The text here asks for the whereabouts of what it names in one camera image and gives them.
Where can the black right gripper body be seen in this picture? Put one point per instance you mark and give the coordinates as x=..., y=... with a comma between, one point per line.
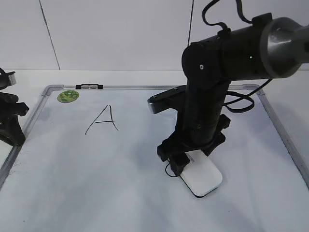
x=200, y=123

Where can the white board with grey frame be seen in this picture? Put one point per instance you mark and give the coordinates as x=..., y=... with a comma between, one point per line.
x=91, y=166

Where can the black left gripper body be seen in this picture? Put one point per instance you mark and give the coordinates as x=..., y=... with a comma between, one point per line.
x=11, y=109

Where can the white board eraser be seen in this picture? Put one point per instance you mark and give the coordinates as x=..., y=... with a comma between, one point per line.
x=201, y=175

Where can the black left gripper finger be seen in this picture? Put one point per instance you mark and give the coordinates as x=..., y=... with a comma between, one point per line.
x=11, y=132

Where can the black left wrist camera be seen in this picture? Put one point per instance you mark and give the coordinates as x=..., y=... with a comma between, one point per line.
x=7, y=79

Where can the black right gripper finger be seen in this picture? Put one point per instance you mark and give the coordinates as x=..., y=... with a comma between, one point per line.
x=178, y=162

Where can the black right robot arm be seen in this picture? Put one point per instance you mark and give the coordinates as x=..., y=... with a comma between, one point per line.
x=268, y=49

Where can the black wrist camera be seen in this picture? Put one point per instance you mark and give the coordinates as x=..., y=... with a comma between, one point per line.
x=171, y=99
x=7, y=79

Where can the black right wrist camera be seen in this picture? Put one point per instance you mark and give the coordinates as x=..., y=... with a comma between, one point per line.
x=171, y=99

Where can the round green magnet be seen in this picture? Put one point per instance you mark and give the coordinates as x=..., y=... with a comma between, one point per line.
x=68, y=96

